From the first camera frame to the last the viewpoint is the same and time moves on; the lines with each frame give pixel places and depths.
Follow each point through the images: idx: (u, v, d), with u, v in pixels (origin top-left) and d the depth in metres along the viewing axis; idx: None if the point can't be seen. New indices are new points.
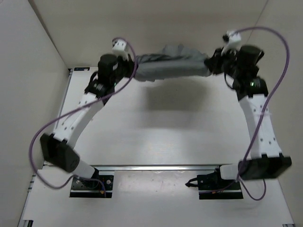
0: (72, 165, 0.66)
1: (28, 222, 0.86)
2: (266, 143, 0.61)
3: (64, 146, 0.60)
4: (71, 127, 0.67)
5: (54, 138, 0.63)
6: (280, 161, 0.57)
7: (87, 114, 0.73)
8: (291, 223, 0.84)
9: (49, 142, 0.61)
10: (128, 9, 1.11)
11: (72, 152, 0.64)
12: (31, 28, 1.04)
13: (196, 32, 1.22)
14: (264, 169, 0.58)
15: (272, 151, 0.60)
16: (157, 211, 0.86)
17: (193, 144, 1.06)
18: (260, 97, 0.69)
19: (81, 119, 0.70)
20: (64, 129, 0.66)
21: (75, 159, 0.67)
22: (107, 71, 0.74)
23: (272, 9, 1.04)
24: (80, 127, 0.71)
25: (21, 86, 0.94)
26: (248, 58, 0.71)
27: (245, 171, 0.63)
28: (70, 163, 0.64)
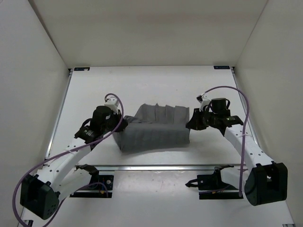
0: (47, 214, 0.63)
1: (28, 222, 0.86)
2: (256, 156, 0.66)
3: (44, 188, 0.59)
4: (57, 171, 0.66)
5: (37, 179, 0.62)
6: (277, 170, 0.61)
7: (75, 160, 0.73)
8: (291, 223, 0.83)
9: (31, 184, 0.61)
10: (128, 8, 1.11)
11: (52, 200, 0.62)
12: (30, 29, 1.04)
13: (196, 32, 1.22)
14: (265, 180, 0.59)
15: (264, 161, 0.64)
16: (158, 212, 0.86)
17: (193, 144, 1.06)
18: (237, 127, 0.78)
19: (68, 162, 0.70)
20: (49, 172, 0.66)
21: (51, 209, 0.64)
22: (100, 121, 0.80)
23: (271, 8, 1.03)
24: (65, 173, 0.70)
25: (21, 85, 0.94)
26: (218, 105, 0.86)
27: (251, 194, 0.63)
28: (45, 211, 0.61)
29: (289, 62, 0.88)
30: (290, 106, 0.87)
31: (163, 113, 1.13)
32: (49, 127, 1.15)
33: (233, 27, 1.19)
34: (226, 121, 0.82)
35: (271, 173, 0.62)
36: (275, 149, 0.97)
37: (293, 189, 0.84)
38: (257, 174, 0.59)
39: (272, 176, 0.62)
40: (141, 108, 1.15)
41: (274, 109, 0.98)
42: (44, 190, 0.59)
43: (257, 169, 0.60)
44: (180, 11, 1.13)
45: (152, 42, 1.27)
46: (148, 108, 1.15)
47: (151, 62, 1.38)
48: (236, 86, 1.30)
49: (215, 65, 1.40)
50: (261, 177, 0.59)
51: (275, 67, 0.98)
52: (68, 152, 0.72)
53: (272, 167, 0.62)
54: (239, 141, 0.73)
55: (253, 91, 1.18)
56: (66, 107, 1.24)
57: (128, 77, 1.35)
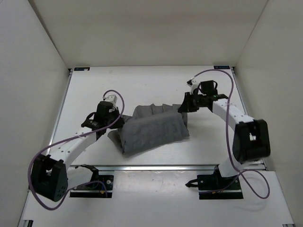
0: (57, 197, 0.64)
1: (28, 222, 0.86)
2: (239, 117, 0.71)
3: (58, 166, 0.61)
4: (67, 152, 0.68)
5: (50, 159, 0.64)
6: (258, 127, 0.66)
7: (83, 145, 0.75)
8: (290, 223, 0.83)
9: (43, 163, 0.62)
10: (128, 8, 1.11)
11: (64, 179, 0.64)
12: (31, 29, 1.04)
13: (196, 32, 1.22)
14: (245, 133, 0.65)
15: (246, 119, 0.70)
16: (158, 212, 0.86)
17: (193, 144, 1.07)
18: (223, 100, 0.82)
19: (78, 145, 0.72)
20: (60, 152, 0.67)
21: (61, 191, 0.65)
22: (103, 113, 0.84)
23: (271, 9, 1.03)
24: (74, 156, 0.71)
25: (21, 85, 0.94)
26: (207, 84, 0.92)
27: (238, 152, 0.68)
28: (57, 192, 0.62)
29: (289, 62, 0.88)
30: (290, 106, 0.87)
31: (159, 111, 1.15)
32: (49, 127, 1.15)
33: (233, 27, 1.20)
34: (212, 98, 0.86)
35: (254, 130, 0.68)
36: (275, 149, 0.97)
37: (294, 189, 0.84)
38: (239, 128, 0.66)
39: (256, 133, 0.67)
40: (137, 109, 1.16)
41: (274, 109, 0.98)
42: (57, 167, 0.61)
43: (239, 125, 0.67)
44: (180, 11, 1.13)
45: (152, 42, 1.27)
46: (143, 108, 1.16)
47: (151, 62, 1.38)
48: (236, 86, 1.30)
49: (215, 65, 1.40)
50: (243, 131, 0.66)
51: (275, 67, 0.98)
52: (77, 136, 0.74)
53: (255, 125, 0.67)
54: (224, 110, 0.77)
55: (253, 91, 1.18)
56: (66, 106, 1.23)
57: (128, 77, 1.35)
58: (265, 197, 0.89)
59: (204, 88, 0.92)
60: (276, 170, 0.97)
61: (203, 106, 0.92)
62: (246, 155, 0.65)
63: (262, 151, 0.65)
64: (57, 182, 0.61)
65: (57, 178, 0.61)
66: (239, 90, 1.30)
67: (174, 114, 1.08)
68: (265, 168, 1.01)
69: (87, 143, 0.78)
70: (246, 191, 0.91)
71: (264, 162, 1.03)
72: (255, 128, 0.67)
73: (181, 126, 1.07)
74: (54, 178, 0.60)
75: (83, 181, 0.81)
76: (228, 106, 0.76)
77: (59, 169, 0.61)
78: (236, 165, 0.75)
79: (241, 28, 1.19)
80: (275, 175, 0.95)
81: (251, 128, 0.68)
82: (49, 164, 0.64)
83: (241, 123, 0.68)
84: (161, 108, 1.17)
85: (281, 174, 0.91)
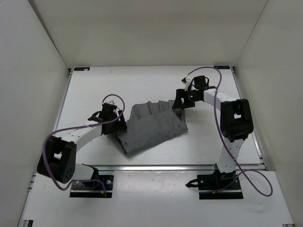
0: (66, 178, 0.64)
1: (28, 222, 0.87)
2: (226, 99, 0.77)
3: (68, 146, 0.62)
4: (77, 136, 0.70)
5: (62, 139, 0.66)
6: (241, 105, 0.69)
7: (90, 135, 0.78)
8: (290, 223, 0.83)
9: (55, 145, 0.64)
10: (128, 8, 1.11)
11: (73, 161, 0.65)
12: (31, 29, 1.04)
13: (196, 32, 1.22)
14: (229, 109, 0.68)
15: (232, 100, 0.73)
16: (158, 212, 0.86)
17: (193, 144, 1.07)
18: (212, 88, 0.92)
19: (86, 133, 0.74)
20: (70, 135, 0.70)
21: (69, 174, 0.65)
22: (107, 112, 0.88)
23: (271, 9, 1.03)
24: (81, 143, 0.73)
25: (21, 85, 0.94)
26: (199, 78, 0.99)
27: (225, 131, 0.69)
28: (65, 173, 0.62)
29: (290, 62, 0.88)
30: (290, 106, 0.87)
31: (156, 109, 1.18)
32: (49, 127, 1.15)
33: (233, 27, 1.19)
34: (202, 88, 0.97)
35: (239, 110, 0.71)
36: (275, 149, 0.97)
37: (294, 189, 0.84)
38: (225, 105, 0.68)
39: (241, 112, 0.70)
40: (134, 108, 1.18)
41: (274, 109, 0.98)
42: (68, 146, 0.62)
43: (224, 102, 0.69)
44: (180, 11, 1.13)
45: (152, 42, 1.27)
46: (141, 106, 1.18)
47: (151, 62, 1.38)
48: (236, 86, 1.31)
49: (215, 64, 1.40)
50: (227, 108, 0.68)
51: (275, 67, 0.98)
52: (86, 126, 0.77)
53: (239, 104, 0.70)
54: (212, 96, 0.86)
55: (253, 91, 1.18)
56: (66, 106, 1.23)
57: (128, 77, 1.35)
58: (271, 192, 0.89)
59: (197, 82, 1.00)
60: (276, 170, 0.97)
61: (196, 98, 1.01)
62: (232, 131, 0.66)
63: (247, 126, 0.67)
64: (67, 164, 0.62)
65: (67, 158, 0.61)
66: (238, 89, 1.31)
67: (169, 114, 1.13)
68: (265, 168, 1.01)
69: (93, 133, 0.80)
70: (247, 191, 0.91)
71: (263, 162, 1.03)
72: (240, 108, 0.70)
73: (178, 124, 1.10)
74: (64, 158, 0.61)
75: (83, 180, 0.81)
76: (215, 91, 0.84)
77: (70, 148, 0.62)
78: (227, 145, 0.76)
79: (242, 28, 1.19)
80: (275, 175, 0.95)
81: (235, 108, 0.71)
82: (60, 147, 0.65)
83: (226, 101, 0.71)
84: (158, 106, 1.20)
85: (281, 174, 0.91)
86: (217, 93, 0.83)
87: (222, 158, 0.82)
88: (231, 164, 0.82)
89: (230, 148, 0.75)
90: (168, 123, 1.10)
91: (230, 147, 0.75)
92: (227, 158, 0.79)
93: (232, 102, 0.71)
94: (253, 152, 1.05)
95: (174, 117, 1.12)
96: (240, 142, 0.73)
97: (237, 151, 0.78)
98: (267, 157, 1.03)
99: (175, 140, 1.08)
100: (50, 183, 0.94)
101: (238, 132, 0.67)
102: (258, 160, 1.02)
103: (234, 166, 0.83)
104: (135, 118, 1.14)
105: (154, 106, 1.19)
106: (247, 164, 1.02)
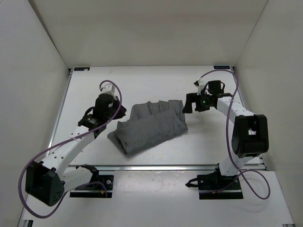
0: (53, 201, 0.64)
1: (28, 223, 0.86)
2: (241, 111, 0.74)
3: (49, 177, 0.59)
4: (61, 157, 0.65)
5: (43, 167, 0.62)
6: (258, 121, 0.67)
7: (78, 147, 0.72)
8: (290, 223, 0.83)
9: (36, 171, 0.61)
10: (128, 8, 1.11)
11: (57, 185, 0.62)
12: (30, 29, 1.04)
13: (196, 32, 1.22)
14: (244, 126, 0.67)
15: (247, 114, 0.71)
16: (158, 212, 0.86)
17: (193, 144, 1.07)
18: (227, 97, 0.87)
19: (72, 149, 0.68)
20: (53, 158, 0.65)
21: (57, 195, 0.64)
22: (102, 109, 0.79)
23: (272, 9, 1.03)
24: (68, 160, 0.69)
25: (21, 85, 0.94)
26: (215, 83, 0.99)
27: (236, 146, 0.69)
28: (51, 198, 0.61)
29: (289, 62, 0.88)
30: (291, 107, 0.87)
31: (156, 109, 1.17)
32: (49, 127, 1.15)
33: (233, 28, 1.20)
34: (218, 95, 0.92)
35: (254, 126, 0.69)
36: (275, 149, 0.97)
37: (293, 189, 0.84)
38: (239, 120, 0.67)
39: (256, 128, 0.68)
40: (134, 108, 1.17)
41: (274, 110, 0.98)
42: (50, 176, 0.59)
43: (240, 117, 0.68)
44: (180, 11, 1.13)
45: (152, 43, 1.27)
46: (141, 106, 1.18)
47: (151, 62, 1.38)
48: (236, 86, 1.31)
49: (215, 65, 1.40)
50: (243, 123, 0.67)
51: (275, 67, 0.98)
52: (72, 138, 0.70)
53: (255, 120, 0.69)
54: (227, 105, 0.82)
55: (253, 92, 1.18)
56: (66, 106, 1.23)
57: (128, 77, 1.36)
58: (264, 198, 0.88)
59: (211, 87, 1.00)
60: (275, 170, 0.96)
61: (209, 104, 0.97)
62: (244, 148, 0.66)
63: (260, 146, 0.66)
64: (49, 192, 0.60)
65: (48, 187, 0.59)
66: (238, 89, 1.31)
67: (169, 114, 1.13)
68: (265, 168, 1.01)
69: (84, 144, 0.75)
70: (246, 191, 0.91)
71: (263, 162, 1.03)
72: (255, 123, 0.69)
73: (178, 124, 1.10)
74: (47, 187, 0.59)
75: (83, 182, 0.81)
76: (231, 102, 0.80)
77: (52, 178, 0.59)
78: (235, 159, 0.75)
79: (241, 28, 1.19)
80: (275, 176, 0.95)
81: (251, 123, 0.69)
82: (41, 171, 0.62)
83: (241, 115, 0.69)
84: (157, 106, 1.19)
85: (281, 174, 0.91)
86: (232, 103, 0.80)
87: (225, 162, 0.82)
88: (234, 170, 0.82)
89: (237, 161, 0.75)
90: (168, 124, 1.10)
91: (237, 161, 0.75)
92: (231, 166, 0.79)
93: (249, 116, 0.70)
94: None
95: (174, 117, 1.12)
96: (249, 158, 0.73)
97: (244, 163, 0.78)
98: (267, 157, 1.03)
99: (175, 140, 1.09)
100: None
101: (249, 151, 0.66)
102: (258, 160, 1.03)
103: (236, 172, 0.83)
104: (135, 118, 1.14)
105: (154, 106, 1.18)
106: (247, 164, 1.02)
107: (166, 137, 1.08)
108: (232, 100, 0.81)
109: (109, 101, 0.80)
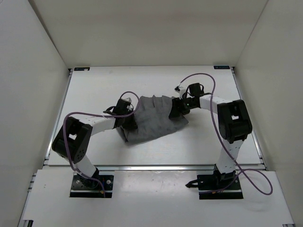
0: (77, 159, 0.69)
1: (28, 222, 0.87)
2: (220, 101, 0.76)
3: (85, 129, 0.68)
4: (93, 122, 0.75)
5: (79, 122, 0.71)
6: (238, 106, 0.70)
7: (102, 126, 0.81)
8: (290, 223, 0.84)
9: (73, 125, 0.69)
10: (127, 7, 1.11)
11: (86, 142, 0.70)
12: (30, 29, 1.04)
13: (196, 32, 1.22)
14: (227, 108, 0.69)
15: (227, 101, 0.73)
16: (158, 212, 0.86)
17: (193, 144, 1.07)
18: (208, 95, 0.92)
19: (101, 121, 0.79)
20: (87, 120, 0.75)
21: (80, 155, 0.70)
22: (121, 107, 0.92)
23: (272, 9, 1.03)
24: (94, 129, 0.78)
25: (21, 86, 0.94)
26: (194, 87, 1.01)
27: (224, 133, 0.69)
28: (78, 152, 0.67)
29: (289, 62, 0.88)
30: (290, 106, 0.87)
31: (160, 103, 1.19)
32: (49, 127, 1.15)
33: (233, 27, 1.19)
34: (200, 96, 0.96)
35: (236, 111, 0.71)
36: (275, 149, 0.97)
37: (294, 188, 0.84)
38: (220, 107, 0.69)
39: (238, 113, 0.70)
40: (140, 100, 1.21)
41: (273, 109, 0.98)
42: (85, 128, 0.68)
43: (220, 105, 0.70)
44: (180, 11, 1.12)
45: (152, 43, 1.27)
46: (146, 99, 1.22)
47: (151, 62, 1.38)
48: (236, 86, 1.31)
49: (215, 64, 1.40)
50: (224, 110, 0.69)
51: (274, 67, 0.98)
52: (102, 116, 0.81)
53: (235, 105, 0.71)
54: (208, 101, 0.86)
55: (253, 91, 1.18)
56: (66, 106, 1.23)
57: (128, 77, 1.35)
58: (267, 194, 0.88)
59: (192, 91, 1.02)
60: (276, 170, 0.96)
61: (192, 106, 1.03)
62: (231, 132, 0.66)
63: (245, 128, 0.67)
64: (82, 143, 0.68)
65: (82, 138, 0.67)
66: (238, 89, 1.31)
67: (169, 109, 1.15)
68: (265, 168, 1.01)
69: (106, 125, 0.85)
70: (247, 191, 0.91)
71: (263, 162, 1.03)
72: (236, 109, 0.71)
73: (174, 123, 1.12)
74: (80, 138, 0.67)
75: (87, 172, 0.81)
76: (210, 96, 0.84)
77: (87, 130, 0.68)
78: (227, 147, 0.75)
79: (241, 28, 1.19)
80: (275, 175, 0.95)
81: (232, 109, 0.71)
82: (77, 127, 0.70)
83: (221, 103, 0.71)
84: (161, 100, 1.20)
85: (281, 174, 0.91)
86: (212, 98, 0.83)
87: (222, 159, 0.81)
88: (231, 164, 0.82)
89: (230, 149, 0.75)
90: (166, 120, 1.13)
91: (229, 148, 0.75)
92: (227, 158, 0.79)
93: (228, 103, 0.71)
94: (253, 152, 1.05)
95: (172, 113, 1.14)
96: (239, 142, 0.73)
97: (237, 152, 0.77)
98: (267, 157, 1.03)
99: (175, 140, 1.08)
100: (50, 183, 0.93)
101: (236, 133, 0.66)
102: (258, 160, 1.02)
103: (233, 165, 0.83)
104: (140, 109, 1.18)
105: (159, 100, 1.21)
106: (247, 164, 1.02)
107: (162, 135, 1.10)
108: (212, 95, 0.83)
109: (129, 103, 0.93)
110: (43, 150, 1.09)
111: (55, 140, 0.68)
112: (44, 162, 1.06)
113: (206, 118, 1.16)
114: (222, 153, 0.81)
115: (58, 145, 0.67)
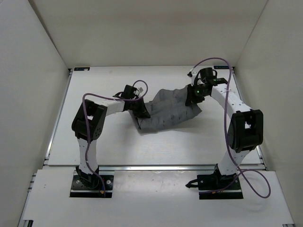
0: (95, 136, 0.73)
1: (28, 222, 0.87)
2: (237, 106, 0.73)
3: (101, 109, 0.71)
4: (106, 104, 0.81)
5: (94, 104, 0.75)
6: (254, 117, 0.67)
7: (114, 108, 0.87)
8: (291, 223, 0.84)
9: (88, 107, 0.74)
10: (127, 8, 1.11)
11: (102, 121, 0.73)
12: (31, 29, 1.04)
13: (196, 32, 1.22)
14: (243, 120, 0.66)
15: (244, 109, 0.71)
16: (157, 211, 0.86)
17: (194, 143, 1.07)
18: (222, 85, 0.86)
19: (112, 104, 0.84)
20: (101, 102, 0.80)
21: (98, 134, 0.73)
22: (128, 91, 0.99)
23: (272, 9, 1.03)
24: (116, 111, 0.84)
25: (22, 86, 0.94)
26: (205, 70, 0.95)
27: (232, 141, 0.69)
28: (96, 130, 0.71)
29: (289, 62, 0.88)
30: (290, 107, 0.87)
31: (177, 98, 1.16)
32: (49, 127, 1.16)
33: (233, 27, 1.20)
34: (212, 82, 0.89)
35: (250, 120, 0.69)
36: (275, 148, 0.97)
37: (294, 189, 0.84)
38: (236, 117, 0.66)
39: (252, 122, 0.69)
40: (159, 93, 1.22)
41: (274, 109, 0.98)
42: (101, 108, 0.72)
43: (236, 114, 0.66)
44: (180, 11, 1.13)
45: (153, 42, 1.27)
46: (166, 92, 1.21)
47: (151, 62, 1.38)
48: (236, 86, 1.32)
49: (215, 65, 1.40)
50: (239, 121, 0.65)
51: (274, 67, 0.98)
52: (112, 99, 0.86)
53: (251, 115, 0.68)
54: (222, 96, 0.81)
55: (253, 91, 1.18)
56: (66, 106, 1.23)
57: (128, 77, 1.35)
58: (264, 196, 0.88)
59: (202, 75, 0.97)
60: (276, 170, 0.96)
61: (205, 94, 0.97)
62: (239, 143, 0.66)
63: (254, 139, 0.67)
64: (98, 122, 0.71)
65: (98, 117, 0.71)
66: (238, 90, 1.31)
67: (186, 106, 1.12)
68: (265, 168, 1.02)
69: (117, 109, 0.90)
70: (247, 191, 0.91)
71: (263, 162, 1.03)
72: (251, 118, 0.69)
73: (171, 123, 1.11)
74: (97, 117, 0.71)
75: (94, 161, 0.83)
76: (227, 92, 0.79)
77: (102, 110, 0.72)
78: (232, 154, 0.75)
79: (242, 28, 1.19)
80: (275, 175, 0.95)
81: (247, 118, 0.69)
82: (93, 109, 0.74)
83: (238, 112, 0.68)
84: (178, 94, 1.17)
85: (281, 174, 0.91)
86: (228, 94, 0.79)
87: (224, 162, 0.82)
88: (233, 168, 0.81)
89: (235, 157, 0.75)
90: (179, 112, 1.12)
91: (235, 157, 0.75)
92: (229, 162, 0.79)
93: (245, 112, 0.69)
94: (254, 152, 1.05)
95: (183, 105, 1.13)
96: (247, 151, 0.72)
97: (242, 160, 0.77)
98: (267, 157, 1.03)
99: (175, 140, 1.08)
100: (50, 183, 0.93)
101: (245, 144, 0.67)
102: (258, 160, 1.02)
103: (235, 170, 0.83)
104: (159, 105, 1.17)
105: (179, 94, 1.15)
106: (247, 164, 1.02)
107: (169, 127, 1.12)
108: (227, 92, 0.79)
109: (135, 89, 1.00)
110: (43, 150, 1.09)
111: (73, 121, 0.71)
112: (44, 162, 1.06)
113: (205, 117, 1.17)
114: (225, 157, 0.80)
115: (77, 126, 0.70)
